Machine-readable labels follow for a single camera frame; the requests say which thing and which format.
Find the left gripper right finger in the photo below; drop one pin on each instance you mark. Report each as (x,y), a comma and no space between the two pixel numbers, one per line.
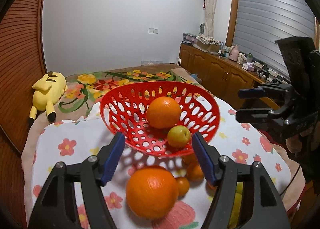
(261,205)

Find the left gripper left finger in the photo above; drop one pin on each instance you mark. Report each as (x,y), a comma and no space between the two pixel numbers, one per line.
(56,204)

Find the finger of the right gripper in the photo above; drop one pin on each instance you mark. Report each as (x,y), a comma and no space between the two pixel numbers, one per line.
(272,91)
(261,116)

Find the small green-yellow apple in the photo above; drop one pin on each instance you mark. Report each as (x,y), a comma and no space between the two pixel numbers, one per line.
(178,136)

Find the small tangerine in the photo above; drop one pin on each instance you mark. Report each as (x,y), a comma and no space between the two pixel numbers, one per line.
(183,186)
(189,159)

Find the large orange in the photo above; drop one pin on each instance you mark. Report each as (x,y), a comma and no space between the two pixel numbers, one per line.
(151,192)
(163,112)

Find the yellow-green mango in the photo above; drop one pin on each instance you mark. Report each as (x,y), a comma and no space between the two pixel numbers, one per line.
(236,206)

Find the person's right hand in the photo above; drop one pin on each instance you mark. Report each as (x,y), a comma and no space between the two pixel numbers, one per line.
(309,137)

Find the floral white tablecloth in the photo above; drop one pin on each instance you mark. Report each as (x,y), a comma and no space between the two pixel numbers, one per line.
(188,212)

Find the pink tissue box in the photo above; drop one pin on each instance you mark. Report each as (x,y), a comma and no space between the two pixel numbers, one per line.
(248,66)

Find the wooden sideboard cabinet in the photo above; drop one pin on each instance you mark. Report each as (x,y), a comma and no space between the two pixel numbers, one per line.
(223,77)

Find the pink kettle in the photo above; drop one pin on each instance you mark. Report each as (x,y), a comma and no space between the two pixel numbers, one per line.
(234,53)

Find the small tangerine behind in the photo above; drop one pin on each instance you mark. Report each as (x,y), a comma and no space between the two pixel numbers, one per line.
(189,159)

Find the small mandarin orange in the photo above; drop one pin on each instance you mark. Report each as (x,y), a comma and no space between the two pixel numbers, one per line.
(194,172)

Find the cardboard box with clutter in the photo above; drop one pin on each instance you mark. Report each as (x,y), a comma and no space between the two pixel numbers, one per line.
(208,44)

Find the grey window blind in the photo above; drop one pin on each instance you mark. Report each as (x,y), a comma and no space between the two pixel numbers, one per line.
(260,23)

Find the yellow plush toy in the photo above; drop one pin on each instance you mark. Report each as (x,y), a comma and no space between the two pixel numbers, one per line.
(47,92)

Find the red perforated plastic basket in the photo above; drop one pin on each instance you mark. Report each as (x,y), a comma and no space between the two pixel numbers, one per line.
(144,113)

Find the floral bed blanket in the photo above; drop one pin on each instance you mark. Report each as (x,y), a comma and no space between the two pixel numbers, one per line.
(77,112)

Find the white curtain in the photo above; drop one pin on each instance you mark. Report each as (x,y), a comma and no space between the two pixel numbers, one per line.
(210,2)

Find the brown louvered wardrobe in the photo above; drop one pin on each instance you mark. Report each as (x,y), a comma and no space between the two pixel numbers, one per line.
(22,63)

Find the wall light switch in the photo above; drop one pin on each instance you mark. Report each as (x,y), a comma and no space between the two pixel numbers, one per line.
(153,30)

